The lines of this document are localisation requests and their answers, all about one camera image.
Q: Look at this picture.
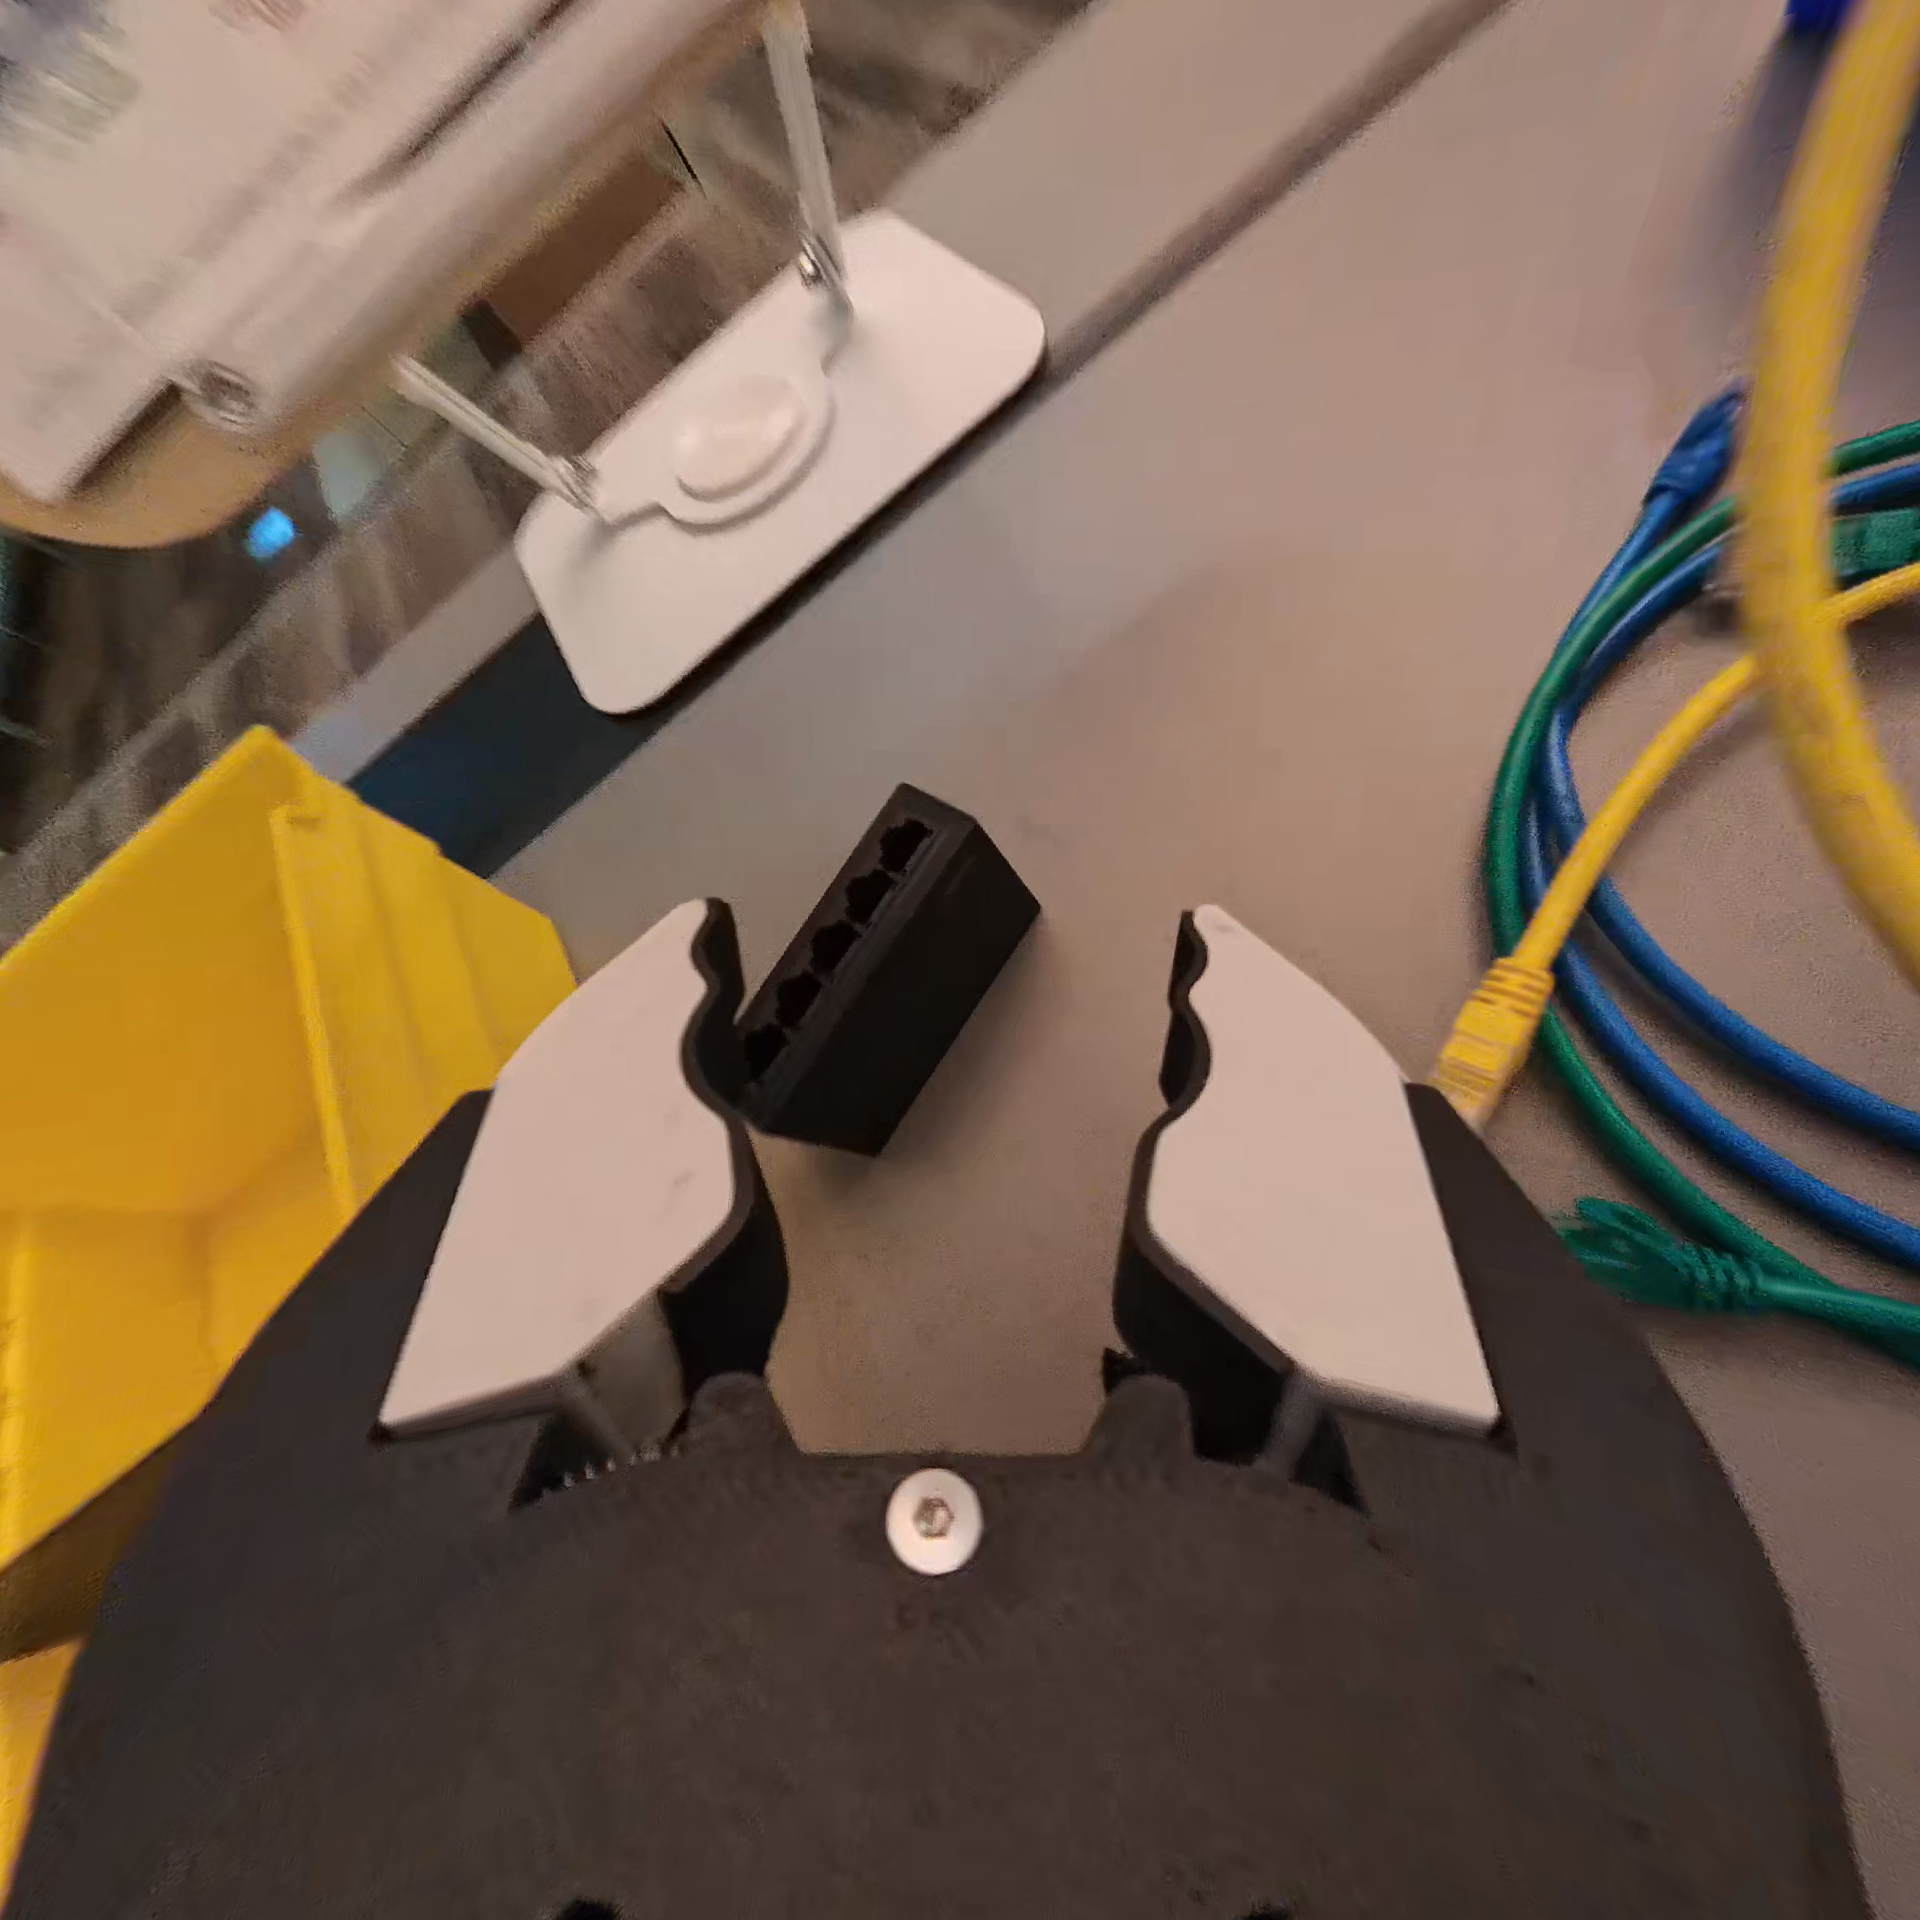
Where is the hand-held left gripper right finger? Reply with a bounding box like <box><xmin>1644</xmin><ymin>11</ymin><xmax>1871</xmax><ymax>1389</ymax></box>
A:
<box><xmin>1115</xmin><ymin>905</ymin><xmax>1503</xmax><ymax>1467</ymax></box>

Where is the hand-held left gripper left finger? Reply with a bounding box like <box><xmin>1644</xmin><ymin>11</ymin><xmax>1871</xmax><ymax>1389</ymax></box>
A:
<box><xmin>375</xmin><ymin>897</ymin><xmax>792</xmax><ymax>1467</ymax></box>

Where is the black ethernet switch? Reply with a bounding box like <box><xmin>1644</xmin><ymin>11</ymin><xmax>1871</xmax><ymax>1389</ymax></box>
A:
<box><xmin>734</xmin><ymin>783</ymin><xmax>1042</xmax><ymax>1157</ymax></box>

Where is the green ethernet cable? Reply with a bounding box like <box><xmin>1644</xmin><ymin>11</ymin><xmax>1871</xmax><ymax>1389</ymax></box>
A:
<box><xmin>1485</xmin><ymin>421</ymin><xmax>1920</xmax><ymax>1367</ymax></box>

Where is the yellow plastic bin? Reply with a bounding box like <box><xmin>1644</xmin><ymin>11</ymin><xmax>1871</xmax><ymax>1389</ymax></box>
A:
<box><xmin>0</xmin><ymin>727</ymin><xmax>578</xmax><ymax>1920</ymax></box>

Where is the blue ethernet cable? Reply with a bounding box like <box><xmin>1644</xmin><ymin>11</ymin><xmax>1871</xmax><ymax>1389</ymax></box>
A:
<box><xmin>1531</xmin><ymin>382</ymin><xmax>1920</xmax><ymax>1268</ymax></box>

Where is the yellow ethernet cable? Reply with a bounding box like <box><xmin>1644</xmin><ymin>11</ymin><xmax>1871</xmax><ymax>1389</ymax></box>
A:
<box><xmin>1432</xmin><ymin>0</ymin><xmax>1920</xmax><ymax>1119</ymax></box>

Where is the white document stand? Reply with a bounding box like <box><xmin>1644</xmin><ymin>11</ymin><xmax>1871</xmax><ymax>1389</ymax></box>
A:
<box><xmin>181</xmin><ymin>0</ymin><xmax>1047</xmax><ymax>714</ymax></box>

